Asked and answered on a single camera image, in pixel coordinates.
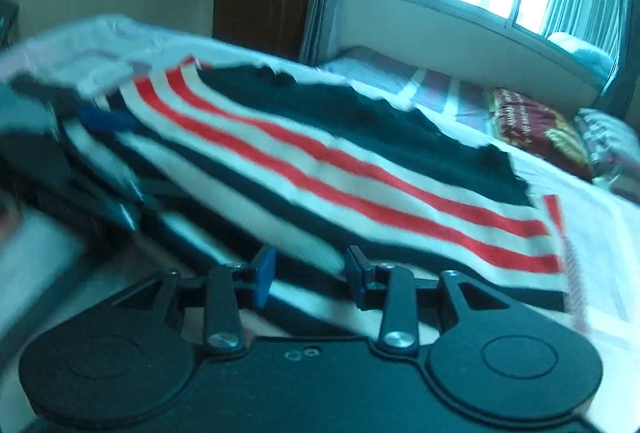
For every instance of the striped flat pillow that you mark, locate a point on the striped flat pillow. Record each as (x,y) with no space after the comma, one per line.
(440,88)

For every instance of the light blue cushion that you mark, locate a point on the light blue cushion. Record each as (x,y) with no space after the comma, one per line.
(585,55)

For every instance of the red printed pillow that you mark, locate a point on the red printed pillow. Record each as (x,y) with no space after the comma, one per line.
(530,123)

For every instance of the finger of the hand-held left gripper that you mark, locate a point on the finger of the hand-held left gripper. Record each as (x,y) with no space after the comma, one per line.
(102,119)

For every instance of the bed with printed sheet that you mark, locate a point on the bed with printed sheet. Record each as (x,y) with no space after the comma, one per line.
(600,238)

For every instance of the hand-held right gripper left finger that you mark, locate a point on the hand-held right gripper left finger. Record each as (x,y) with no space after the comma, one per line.
(264,277)

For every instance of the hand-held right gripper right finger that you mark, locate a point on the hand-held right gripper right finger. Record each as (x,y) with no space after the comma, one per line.
(357,279)

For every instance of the striped plump pillow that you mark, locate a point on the striped plump pillow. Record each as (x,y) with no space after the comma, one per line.
(610,143)

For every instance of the striped knit sweater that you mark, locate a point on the striped knit sweater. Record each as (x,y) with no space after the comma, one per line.
(350,173)

